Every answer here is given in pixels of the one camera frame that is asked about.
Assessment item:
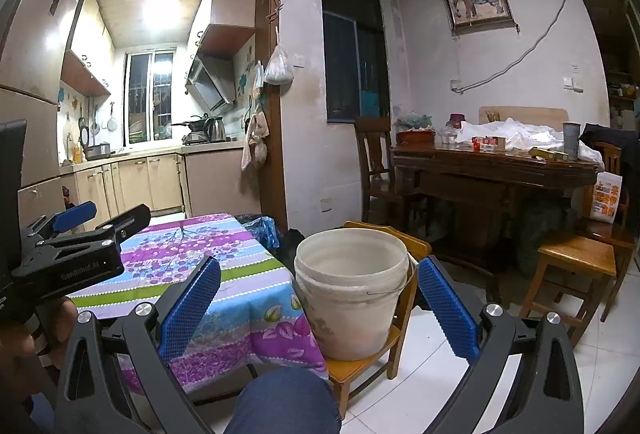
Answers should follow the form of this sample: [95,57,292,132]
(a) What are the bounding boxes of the wooden shelf unit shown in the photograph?
[577,0,640,130]

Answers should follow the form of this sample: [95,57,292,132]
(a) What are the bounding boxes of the blue plastic bag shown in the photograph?
[245,215,281,250]

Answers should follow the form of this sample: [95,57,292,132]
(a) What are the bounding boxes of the person's left hand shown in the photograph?
[0,297,80,380]

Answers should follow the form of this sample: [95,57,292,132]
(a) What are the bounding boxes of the white light switch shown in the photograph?
[562,64,585,92]

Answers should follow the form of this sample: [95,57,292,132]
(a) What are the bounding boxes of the black wok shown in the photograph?
[171,114,211,132]

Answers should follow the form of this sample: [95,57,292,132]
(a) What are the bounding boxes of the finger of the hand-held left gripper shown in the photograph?
[30,204,152,265]
[20,201,98,241]

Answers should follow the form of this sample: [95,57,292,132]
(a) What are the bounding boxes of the white plastic bags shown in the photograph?
[457,117,603,165]

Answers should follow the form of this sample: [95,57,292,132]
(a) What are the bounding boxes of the framed wall picture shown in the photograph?
[440,0,516,32]

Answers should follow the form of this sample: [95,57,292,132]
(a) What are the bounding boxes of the person's leg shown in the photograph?
[222,366,343,434]

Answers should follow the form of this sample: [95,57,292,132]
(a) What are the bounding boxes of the striped floral tablecloth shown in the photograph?
[65,213,331,395]

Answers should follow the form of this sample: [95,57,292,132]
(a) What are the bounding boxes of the beige base cabinets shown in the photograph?
[62,147,251,220]

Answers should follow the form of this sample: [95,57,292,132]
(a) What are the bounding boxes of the black jacket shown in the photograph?
[580,123,640,180]

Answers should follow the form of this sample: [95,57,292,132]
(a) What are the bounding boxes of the light wooden chair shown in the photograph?
[325,221,433,420]

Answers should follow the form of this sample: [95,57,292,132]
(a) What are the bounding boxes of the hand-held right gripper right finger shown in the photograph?
[417,255,586,434]

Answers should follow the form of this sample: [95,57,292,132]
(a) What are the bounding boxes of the beige wall cabinet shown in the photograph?
[185,0,258,60]
[60,0,113,96]

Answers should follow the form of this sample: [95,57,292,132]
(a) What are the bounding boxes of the kitchen window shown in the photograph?
[123,45,176,146]

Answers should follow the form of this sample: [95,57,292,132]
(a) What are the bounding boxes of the brown wooden stool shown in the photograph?
[520,231,618,347]

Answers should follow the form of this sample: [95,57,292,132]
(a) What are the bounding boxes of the dark wooden chair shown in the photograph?
[354,115,416,225]

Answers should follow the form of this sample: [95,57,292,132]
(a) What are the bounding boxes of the orange and white paper bag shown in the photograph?
[589,171,623,221]

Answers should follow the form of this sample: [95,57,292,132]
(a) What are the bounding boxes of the white hanging plastic bag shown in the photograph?
[262,27,295,85]

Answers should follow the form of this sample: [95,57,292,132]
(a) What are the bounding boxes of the grey cup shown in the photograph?
[561,121,581,160]

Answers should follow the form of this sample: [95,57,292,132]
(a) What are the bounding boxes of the ceiling light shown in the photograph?
[141,0,183,32]

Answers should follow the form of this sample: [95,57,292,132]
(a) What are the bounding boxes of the yellow box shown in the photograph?
[529,147,569,161]

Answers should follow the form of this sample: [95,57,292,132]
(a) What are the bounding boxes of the red boxes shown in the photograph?
[471,135,506,152]

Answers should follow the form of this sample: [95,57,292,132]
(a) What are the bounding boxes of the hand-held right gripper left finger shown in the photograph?
[54,255,223,434]

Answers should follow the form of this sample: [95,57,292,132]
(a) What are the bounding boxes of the white plastic bucket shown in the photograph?
[293,227,420,362]

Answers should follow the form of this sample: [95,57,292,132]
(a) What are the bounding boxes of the flower wall sticker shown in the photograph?
[235,47,256,100]

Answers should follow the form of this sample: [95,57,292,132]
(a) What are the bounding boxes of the steel range hood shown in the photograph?
[185,54,237,111]

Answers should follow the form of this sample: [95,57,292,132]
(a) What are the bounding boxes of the brown wooden chair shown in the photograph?
[575,141,638,322]

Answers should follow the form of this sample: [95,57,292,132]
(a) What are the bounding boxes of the dark room window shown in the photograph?
[320,0,392,124]

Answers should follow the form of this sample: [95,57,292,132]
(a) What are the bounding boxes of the dark wooden table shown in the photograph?
[390,141,601,275]

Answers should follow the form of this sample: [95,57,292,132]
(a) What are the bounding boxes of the white wall cable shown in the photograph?
[452,0,576,94]

